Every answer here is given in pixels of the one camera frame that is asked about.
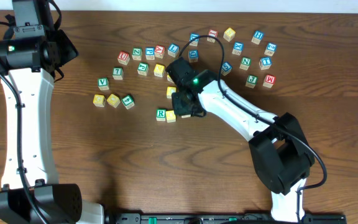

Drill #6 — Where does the yellow O block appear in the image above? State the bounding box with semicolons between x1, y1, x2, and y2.
165;110;177;123

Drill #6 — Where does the green R block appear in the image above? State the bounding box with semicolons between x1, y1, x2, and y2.
155;109;167;121

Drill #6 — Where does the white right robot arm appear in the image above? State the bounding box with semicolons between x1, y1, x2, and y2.
166;57;314;222

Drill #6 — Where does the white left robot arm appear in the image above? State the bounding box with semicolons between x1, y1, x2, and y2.
0;0;110;223

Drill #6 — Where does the yellow C block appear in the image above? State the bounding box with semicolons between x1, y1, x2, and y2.
166;86;177;99

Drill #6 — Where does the yellow S block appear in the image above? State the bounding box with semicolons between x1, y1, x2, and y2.
167;75;173;83

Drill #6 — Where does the yellow K block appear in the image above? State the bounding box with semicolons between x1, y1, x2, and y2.
154;64;165;77

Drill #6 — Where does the blue D block lower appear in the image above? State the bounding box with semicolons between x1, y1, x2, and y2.
188;50;199;63

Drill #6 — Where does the blue d block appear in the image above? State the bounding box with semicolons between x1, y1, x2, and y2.
188;50;199;63
189;33;199;47

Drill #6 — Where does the green V block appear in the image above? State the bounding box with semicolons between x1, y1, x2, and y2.
98;77;109;91

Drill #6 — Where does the blue 5 block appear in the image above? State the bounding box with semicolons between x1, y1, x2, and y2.
221;62;232;76

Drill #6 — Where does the blue L block upper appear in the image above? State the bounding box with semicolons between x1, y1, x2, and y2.
168;44;180;58

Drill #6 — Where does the green J block left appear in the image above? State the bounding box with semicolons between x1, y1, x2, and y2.
137;62;149;76

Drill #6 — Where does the green j block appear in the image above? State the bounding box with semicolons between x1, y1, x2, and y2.
137;62;149;76
246;75;258;88

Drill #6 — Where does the green 4 block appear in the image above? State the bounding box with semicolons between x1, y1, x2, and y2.
121;95;135;110

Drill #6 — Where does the green 7 block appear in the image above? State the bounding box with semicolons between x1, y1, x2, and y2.
112;67;124;80

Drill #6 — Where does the red A block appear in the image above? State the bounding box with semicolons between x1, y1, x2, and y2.
154;45;165;58

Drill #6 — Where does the red U block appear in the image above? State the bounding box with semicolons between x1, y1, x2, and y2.
117;51;130;65

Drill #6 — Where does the yellow block far left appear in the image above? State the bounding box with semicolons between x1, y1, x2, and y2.
93;95;106;107

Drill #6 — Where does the blue P block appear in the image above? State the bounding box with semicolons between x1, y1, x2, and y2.
145;47;155;60

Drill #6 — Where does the blue D block upper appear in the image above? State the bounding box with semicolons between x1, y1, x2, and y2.
189;33;199;47

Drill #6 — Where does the green Z block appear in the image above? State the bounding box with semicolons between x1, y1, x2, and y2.
132;47;142;60

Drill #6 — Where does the yellow block near 4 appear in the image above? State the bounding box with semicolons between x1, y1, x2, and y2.
107;94;121;108

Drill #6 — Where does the green J block right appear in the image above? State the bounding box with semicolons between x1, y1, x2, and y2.
246;75;258;88

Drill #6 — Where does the green N block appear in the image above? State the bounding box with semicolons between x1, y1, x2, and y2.
239;57;252;70

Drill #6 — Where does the red I block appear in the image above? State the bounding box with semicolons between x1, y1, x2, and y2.
207;29;218;43

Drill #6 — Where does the blue X block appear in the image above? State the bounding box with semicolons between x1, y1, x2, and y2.
232;42;244;55

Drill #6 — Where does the yellow block top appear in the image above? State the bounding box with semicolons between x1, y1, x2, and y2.
223;27;236;42

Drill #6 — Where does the red M block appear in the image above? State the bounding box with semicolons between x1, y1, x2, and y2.
262;74;276;88

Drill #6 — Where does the blue T block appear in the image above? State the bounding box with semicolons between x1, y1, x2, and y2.
259;57;272;70

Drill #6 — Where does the blue H block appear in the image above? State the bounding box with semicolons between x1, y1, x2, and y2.
251;30;264;45

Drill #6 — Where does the blue 2 block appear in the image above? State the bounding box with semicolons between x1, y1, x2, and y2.
264;42;277;56

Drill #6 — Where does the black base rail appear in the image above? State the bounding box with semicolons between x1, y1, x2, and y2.
113;213;347;224

